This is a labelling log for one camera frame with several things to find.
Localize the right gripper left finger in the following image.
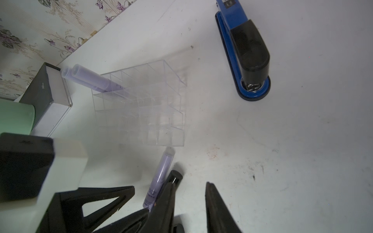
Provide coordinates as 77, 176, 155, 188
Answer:
147, 183, 176, 233

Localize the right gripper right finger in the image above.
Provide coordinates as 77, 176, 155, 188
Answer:
205, 182, 241, 233

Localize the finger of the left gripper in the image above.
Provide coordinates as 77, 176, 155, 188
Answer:
93, 208, 149, 233
37, 186, 135, 233

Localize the purple lipstick tube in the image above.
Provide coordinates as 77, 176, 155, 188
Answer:
143, 147, 175, 210
61, 67, 106, 93
71, 64, 124, 92

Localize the black lipstick gold band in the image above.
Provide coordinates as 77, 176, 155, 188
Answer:
155, 170, 183, 203

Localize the green pen cup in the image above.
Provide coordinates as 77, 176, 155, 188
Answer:
0, 99, 35, 135

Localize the blue black stapler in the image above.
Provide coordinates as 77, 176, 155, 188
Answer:
215, 0, 271, 102

